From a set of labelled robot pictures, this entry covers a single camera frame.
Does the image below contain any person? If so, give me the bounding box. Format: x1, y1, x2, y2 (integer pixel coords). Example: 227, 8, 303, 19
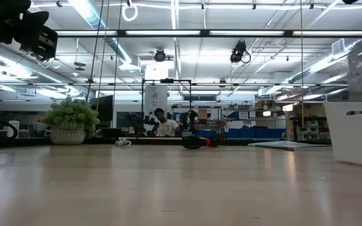
150, 107, 181, 137

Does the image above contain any black monitor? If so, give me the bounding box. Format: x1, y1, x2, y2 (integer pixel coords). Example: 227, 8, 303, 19
89, 94, 114, 129

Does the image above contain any yellow hanging strap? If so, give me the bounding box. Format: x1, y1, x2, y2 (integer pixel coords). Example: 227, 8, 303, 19
299, 0, 305, 132

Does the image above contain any black metal frame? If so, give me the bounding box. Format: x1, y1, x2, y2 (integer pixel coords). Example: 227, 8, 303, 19
141, 78, 193, 138

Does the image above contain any black overhead light bar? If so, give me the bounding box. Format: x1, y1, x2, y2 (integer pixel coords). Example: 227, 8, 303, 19
54, 29, 362, 39

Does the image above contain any round black ceiling camera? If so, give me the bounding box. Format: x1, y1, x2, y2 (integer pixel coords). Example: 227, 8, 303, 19
153, 48, 167, 63

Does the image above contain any black hanging cable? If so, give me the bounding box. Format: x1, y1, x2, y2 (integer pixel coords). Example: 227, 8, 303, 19
85, 0, 105, 103

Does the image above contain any black hanging camera with cable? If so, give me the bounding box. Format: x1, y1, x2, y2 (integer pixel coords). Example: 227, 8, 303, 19
229, 40, 252, 65

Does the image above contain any white plastic bin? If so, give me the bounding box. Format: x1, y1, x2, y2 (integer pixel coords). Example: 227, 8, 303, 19
323, 100, 362, 170

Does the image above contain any white coiled hanging cable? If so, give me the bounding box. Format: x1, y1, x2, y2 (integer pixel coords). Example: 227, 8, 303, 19
121, 0, 139, 23

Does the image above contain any white USB-C cable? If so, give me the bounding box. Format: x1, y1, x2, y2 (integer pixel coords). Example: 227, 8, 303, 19
115, 137, 133, 148

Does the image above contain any grey flat mat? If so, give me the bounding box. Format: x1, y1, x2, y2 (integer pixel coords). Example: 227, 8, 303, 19
248, 140, 332, 151

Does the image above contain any green potted plant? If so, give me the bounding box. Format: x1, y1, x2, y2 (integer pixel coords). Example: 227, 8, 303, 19
41, 95, 101, 132

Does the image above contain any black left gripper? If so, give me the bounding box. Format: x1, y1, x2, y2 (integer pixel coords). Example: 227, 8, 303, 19
13, 11, 59, 61

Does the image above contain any white patterned plant pot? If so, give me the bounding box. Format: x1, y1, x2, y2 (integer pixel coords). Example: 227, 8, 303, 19
50, 125, 86, 146

